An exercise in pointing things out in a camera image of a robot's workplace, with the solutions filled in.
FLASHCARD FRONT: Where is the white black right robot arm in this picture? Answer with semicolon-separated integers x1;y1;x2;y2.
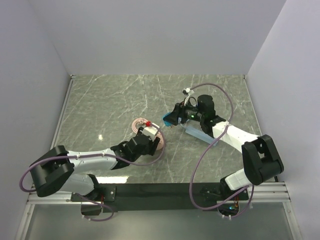
163;94;284;200

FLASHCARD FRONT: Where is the pink coiled power cord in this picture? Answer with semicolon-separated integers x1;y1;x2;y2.
131;117;150;135

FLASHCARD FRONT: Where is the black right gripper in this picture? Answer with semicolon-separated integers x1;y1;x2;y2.
163;98;205;126

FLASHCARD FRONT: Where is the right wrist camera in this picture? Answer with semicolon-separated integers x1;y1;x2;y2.
182;87;194;106

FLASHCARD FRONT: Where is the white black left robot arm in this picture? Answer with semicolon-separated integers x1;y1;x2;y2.
30;131;162;201

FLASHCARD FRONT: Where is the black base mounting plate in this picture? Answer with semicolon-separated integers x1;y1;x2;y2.
86;182;236;212

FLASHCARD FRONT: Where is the pink round power strip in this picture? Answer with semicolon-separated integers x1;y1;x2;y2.
150;122;165;151

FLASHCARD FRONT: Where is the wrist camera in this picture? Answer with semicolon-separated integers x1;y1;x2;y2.
182;87;194;106
142;121;160;141

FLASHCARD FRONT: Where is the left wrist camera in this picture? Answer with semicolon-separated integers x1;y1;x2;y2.
142;121;160;141

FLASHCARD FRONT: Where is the light blue power strip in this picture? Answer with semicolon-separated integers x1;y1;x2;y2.
182;125;215;145

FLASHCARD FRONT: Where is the blue plug adapter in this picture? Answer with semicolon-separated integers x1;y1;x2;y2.
162;112;179;127

